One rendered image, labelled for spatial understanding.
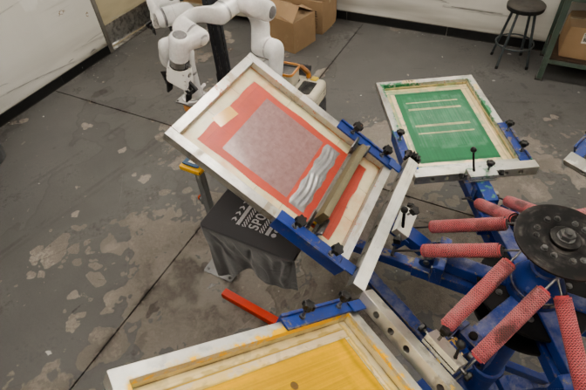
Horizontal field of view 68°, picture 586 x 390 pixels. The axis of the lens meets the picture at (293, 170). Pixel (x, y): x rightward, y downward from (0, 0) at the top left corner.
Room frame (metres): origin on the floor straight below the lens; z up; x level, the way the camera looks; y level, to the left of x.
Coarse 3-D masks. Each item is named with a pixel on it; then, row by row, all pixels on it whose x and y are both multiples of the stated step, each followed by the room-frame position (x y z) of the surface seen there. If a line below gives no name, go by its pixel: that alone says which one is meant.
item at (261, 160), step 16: (208, 128) 1.28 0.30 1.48; (224, 128) 1.30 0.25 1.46; (240, 128) 1.32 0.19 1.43; (208, 144) 1.22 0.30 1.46; (224, 144) 1.24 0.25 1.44; (240, 144) 1.26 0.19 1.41; (256, 144) 1.28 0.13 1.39; (272, 144) 1.30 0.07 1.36; (240, 160) 1.19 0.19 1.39; (256, 160) 1.21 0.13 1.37; (272, 160) 1.23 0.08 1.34; (288, 160) 1.25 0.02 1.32; (256, 176) 1.14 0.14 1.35; (272, 176) 1.16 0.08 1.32; (288, 176) 1.18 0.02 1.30; (304, 176) 1.20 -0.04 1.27; (272, 192) 1.10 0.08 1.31; (288, 192) 1.11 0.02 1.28; (320, 192) 1.15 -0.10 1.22; (336, 208) 1.10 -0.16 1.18; (336, 224) 1.03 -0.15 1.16
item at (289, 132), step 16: (240, 96) 1.48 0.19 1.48; (256, 96) 1.50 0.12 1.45; (272, 96) 1.53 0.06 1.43; (240, 112) 1.40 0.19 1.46; (256, 112) 1.43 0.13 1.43; (272, 112) 1.45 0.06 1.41; (288, 112) 1.48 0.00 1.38; (256, 128) 1.35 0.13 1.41; (272, 128) 1.37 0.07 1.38; (288, 128) 1.40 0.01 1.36; (304, 128) 1.42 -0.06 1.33; (288, 144) 1.32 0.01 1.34; (304, 144) 1.35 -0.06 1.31; (320, 144) 1.37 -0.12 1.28; (304, 160) 1.27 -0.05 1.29; (336, 160) 1.32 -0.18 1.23; (352, 176) 1.27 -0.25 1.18; (352, 192) 1.19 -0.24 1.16
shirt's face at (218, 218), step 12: (228, 192) 1.45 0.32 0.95; (216, 204) 1.38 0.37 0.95; (228, 204) 1.37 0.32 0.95; (240, 204) 1.37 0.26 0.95; (216, 216) 1.31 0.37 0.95; (228, 216) 1.30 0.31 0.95; (216, 228) 1.24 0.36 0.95; (228, 228) 1.23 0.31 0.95; (240, 228) 1.23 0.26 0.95; (252, 240) 1.15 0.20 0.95; (264, 240) 1.15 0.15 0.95; (276, 240) 1.14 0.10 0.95; (288, 240) 1.14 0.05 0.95; (276, 252) 1.08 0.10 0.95; (288, 252) 1.07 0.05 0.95
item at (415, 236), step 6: (396, 216) 1.07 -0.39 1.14; (414, 234) 1.01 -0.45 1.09; (420, 234) 1.02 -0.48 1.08; (408, 240) 0.99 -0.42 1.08; (414, 240) 0.99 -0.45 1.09; (420, 240) 0.99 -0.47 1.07; (426, 240) 1.00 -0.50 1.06; (408, 246) 0.99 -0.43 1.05; (414, 246) 0.98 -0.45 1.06; (420, 246) 0.97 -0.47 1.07
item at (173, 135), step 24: (240, 72) 1.55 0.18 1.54; (264, 72) 1.61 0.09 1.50; (216, 96) 1.40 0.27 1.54; (288, 96) 1.56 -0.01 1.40; (192, 120) 1.26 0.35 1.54; (336, 120) 1.48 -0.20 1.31; (192, 144) 1.17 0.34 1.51; (216, 168) 1.10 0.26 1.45; (384, 168) 1.32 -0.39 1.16; (240, 192) 1.04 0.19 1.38; (360, 216) 1.07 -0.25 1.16
